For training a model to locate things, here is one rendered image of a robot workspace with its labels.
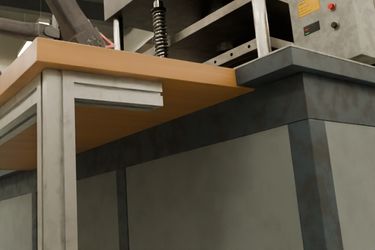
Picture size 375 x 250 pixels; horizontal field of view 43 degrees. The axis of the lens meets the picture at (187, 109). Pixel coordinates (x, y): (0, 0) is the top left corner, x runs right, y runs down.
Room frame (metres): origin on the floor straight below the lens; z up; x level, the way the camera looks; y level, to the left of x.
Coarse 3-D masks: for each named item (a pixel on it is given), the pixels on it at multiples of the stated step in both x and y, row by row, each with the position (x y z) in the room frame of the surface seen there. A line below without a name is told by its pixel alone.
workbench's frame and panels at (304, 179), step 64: (256, 64) 0.88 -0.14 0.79; (320, 64) 0.86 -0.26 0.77; (192, 128) 1.11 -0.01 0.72; (256, 128) 0.96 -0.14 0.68; (320, 128) 0.88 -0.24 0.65; (0, 192) 2.16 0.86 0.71; (128, 192) 1.34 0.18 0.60; (192, 192) 1.13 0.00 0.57; (256, 192) 0.97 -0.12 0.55; (320, 192) 0.86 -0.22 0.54
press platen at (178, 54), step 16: (240, 0) 2.11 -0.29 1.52; (272, 0) 2.07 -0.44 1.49; (208, 16) 2.29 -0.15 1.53; (224, 16) 2.21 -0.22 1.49; (240, 16) 2.23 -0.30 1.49; (272, 16) 2.26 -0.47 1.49; (288, 16) 2.27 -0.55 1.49; (192, 32) 2.40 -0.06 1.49; (208, 32) 2.40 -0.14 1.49; (224, 32) 2.42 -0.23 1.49; (240, 32) 2.44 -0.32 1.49; (272, 32) 2.48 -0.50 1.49; (288, 32) 2.49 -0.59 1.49; (176, 48) 2.60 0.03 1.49; (192, 48) 2.62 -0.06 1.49; (208, 48) 2.64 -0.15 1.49
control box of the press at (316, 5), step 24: (288, 0) 1.94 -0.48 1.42; (312, 0) 1.84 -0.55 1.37; (336, 0) 1.76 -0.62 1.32; (360, 0) 1.75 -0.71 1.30; (312, 24) 1.86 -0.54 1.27; (336, 24) 1.76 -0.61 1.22; (360, 24) 1.73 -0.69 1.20; (312, 48) 1.87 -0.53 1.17; (336, 48) 1.79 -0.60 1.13; (360, 48) 1.71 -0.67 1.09
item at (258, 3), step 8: (256, 0) 1.91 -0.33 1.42; (264, 0) 1.92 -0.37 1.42; (256, 8) 1.91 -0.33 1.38; (264, 8) 1.91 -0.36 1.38; (256, 16) 1.92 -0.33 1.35; (264, 16) 1.91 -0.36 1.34; (120, 24) 2.81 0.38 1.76; (256, 24) 1.92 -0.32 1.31; (264, 24) 1.91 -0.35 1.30; (120, 32) 2.80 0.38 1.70; (256, 32) 1.93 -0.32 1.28; (264, 32) 1.91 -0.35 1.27; (120, 40) 2.80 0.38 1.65; (256, 40) 1.93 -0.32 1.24; (264, 40) 1.91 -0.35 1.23; (120, 48) 2.80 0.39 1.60; (264, 48) 1.91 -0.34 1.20
